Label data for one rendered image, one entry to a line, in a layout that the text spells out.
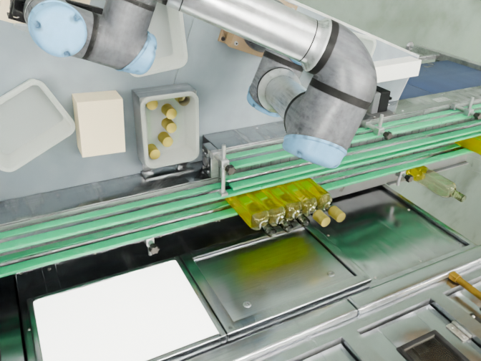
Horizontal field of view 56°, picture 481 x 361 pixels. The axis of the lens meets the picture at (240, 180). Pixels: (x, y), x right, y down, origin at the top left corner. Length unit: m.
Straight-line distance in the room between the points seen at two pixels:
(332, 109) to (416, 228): 1.00
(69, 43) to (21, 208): 0.74
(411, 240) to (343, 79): 0.97
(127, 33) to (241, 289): 0.80
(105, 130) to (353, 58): 0.76
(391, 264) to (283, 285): 0.39
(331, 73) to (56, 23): 0.44
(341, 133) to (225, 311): 0.62
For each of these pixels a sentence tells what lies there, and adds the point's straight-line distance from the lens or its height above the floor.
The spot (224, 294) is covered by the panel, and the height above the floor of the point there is 1.18.
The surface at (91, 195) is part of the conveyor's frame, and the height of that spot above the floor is 0.83.
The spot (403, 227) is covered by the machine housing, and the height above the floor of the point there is 1.13.
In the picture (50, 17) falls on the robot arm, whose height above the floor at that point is 1.31.
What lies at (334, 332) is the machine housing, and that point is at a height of 1.41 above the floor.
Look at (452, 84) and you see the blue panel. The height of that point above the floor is 0.66.
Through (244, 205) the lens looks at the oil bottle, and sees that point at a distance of 1.37.
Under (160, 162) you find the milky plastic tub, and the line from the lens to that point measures 1.40.
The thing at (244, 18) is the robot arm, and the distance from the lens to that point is 0.77.
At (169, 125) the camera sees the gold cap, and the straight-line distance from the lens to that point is 1.38.
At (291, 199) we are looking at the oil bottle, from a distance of 1.41.
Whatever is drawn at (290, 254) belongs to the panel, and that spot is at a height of 1.12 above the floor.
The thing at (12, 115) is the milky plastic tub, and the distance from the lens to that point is 1.35.
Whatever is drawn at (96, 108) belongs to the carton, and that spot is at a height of 0.83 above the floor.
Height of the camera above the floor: 2.02
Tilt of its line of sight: 50 degrees down
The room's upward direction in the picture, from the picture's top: 135 degrees clockwise
